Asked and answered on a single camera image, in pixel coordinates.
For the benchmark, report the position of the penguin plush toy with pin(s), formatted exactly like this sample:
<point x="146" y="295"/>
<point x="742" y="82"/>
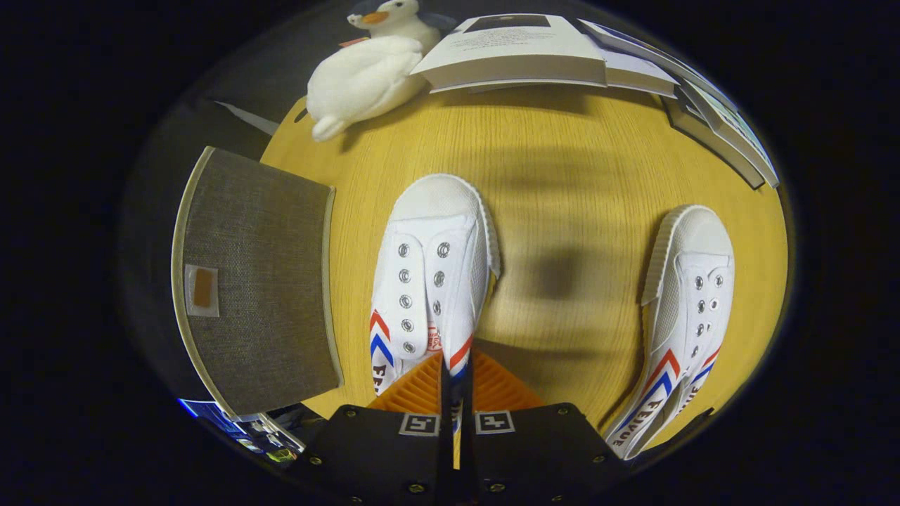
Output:
<point x="365" y="77"/>

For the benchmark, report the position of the grey fabric storage box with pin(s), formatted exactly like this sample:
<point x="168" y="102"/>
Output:
<point x="260" y="281"/>

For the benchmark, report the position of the white book with portrait cover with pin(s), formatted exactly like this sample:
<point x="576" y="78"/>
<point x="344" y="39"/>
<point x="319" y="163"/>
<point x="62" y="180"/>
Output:
<point x="520" y="53"/>

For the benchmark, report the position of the book with blue picture cover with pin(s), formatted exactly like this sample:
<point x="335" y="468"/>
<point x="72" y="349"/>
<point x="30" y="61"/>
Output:
<point x="619" y="41"/>

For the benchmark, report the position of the book with pale green cover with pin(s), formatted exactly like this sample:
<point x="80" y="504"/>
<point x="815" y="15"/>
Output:
<point x="738" y="133"/>

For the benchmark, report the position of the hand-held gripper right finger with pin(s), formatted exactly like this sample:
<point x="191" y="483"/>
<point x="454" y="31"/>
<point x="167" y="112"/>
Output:
<point x="470" y="457"/>

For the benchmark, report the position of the white striped canvas shoe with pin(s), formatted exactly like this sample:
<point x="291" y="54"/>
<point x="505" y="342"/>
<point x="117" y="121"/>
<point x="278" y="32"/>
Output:
<point x="692" y="281"/>
<point x="436" y="239"/>

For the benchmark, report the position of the thin white book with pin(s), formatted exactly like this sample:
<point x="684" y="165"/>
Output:
<point x="633" y="74"/>

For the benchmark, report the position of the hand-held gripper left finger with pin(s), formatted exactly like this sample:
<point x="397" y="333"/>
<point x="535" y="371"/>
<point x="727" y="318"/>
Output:
<point x="446" y="457"/>

